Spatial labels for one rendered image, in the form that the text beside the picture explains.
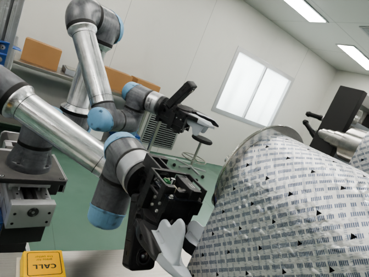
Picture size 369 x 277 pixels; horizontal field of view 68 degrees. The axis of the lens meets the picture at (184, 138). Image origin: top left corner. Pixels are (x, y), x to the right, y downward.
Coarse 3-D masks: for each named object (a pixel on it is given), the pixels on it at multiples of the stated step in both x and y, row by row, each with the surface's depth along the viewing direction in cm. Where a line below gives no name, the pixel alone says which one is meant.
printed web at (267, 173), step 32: (256, 160) 29; (288, 160) 27; (320, 160) 26; (352, 160) 43; (256, 192) 27; (288, 192) 25; (320, 192) 23; (352, 192) 22; (288, 224) 24; (320, 224) 22; (352, 224) 20; (320, 256) 21; (352, 256) 19
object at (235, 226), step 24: (216, 216) 31; (240, 216) 28; (264, 216) 26; (216, 240) 30; (240, 240) 28; (264, 240) 25; (288, 240) 23; (192, 264) 32; (216, 264) 29; (240, 264) 27; (264, 264) 25; (288, 264) 23; (312, 264) 21
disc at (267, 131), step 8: (264, 128) 31; (272, 128) 31; (280, 128) 32; (288, 128) 33; (248, 136) 30; (256, 136) 31; (264, 136) 31; (288, 136) 33; (296, 136) 34; (240, 144) 30; (248, 144) 30; (232, 152) 30; (240, 152) 30; (232, 160) 30; (224, 168) 30; (232, 168) 31; (224, 176) 30; (216, 184) 31; (224, 184) 31; (216, 192) 31; (216, 200) 31
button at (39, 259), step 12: (24, 252) 51; (36, 252) 52; (48, 252) 53; (60, 252) 54; (24, 264) 48; (36, 264) 49; (48, 264) 50; (60, 264) 51; (24, 276) 46; (36, 276) 47; (48, 276) 48; (60, 276) 49
